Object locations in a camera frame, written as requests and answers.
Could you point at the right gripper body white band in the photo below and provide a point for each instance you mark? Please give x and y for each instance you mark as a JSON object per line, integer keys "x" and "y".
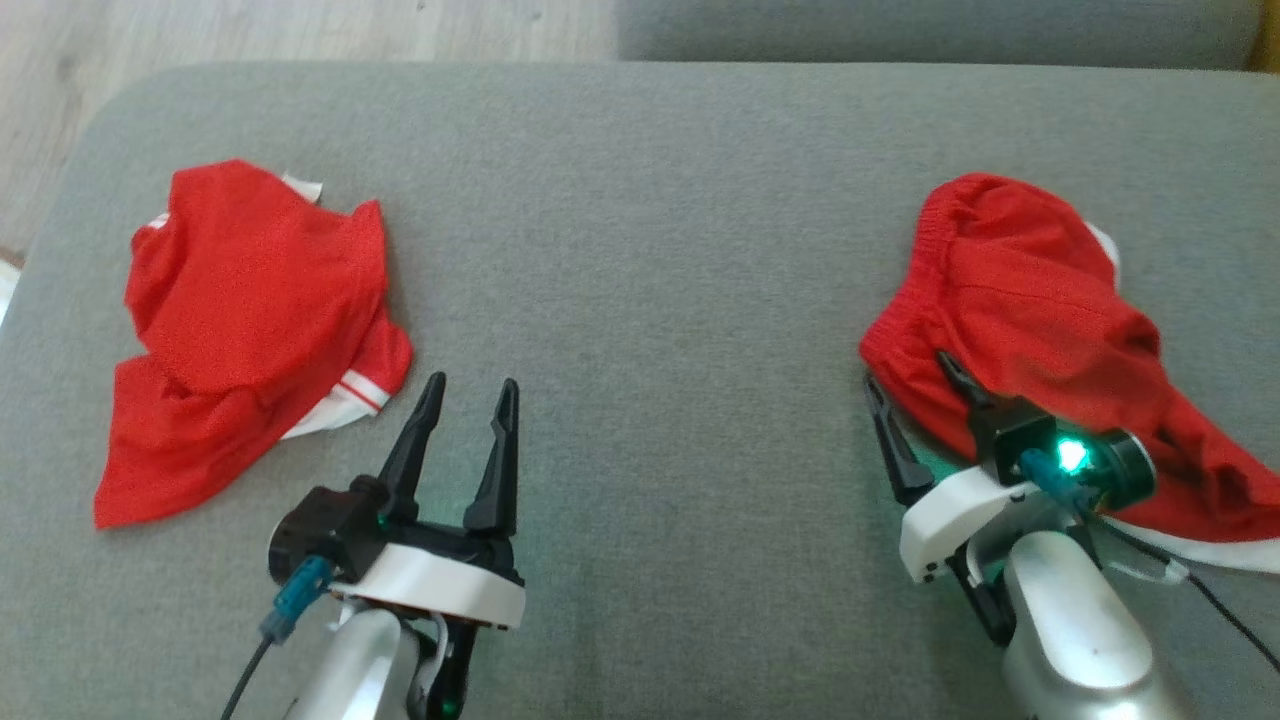
{"x": 940, "y": 525}

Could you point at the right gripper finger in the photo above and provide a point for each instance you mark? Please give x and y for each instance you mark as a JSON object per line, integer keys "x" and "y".
{"x": 965, "y": 385}
{"x": 898, "y": 445}

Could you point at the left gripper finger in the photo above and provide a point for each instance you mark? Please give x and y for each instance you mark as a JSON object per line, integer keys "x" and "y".
{"x": 497, "y": 470}
{"x": 410, "y": 460}

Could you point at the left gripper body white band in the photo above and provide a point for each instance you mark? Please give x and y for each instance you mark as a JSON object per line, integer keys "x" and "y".
{"x": 450, "y": 585}

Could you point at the red shorts white trim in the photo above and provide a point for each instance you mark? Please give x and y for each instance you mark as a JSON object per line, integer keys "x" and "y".
{"x": 1040, "y": 300}

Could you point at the red white basketball jersey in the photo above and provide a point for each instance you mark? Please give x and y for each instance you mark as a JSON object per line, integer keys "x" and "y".
{"x": 250, "y": 300}

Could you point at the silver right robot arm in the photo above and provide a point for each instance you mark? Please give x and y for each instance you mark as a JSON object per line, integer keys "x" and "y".
{"x": 1070, "y": 620}

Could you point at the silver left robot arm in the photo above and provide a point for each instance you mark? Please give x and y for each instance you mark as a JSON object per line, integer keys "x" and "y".
{"x": 350, "y": 670}

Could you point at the grey sofa seat cushion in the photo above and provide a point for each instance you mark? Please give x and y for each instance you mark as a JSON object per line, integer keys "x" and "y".
{"x": 640, "y": 250}

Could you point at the grey sofa back cushion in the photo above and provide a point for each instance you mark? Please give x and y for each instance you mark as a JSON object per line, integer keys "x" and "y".
{"x": 900, "y": 30}

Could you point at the yellow cushion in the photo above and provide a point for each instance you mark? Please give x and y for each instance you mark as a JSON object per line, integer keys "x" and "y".
{"x": 1265, "y": 30}

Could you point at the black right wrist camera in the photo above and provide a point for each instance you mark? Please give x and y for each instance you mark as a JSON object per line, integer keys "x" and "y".
{"x": 1005, "y": 435}

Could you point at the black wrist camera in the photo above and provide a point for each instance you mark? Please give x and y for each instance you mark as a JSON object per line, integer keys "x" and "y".
{"x": 1005, "y": 435}
{"x": 320, "y": 530}

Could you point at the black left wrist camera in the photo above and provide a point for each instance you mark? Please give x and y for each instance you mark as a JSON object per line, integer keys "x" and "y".
{"x": 320, "y": 530}

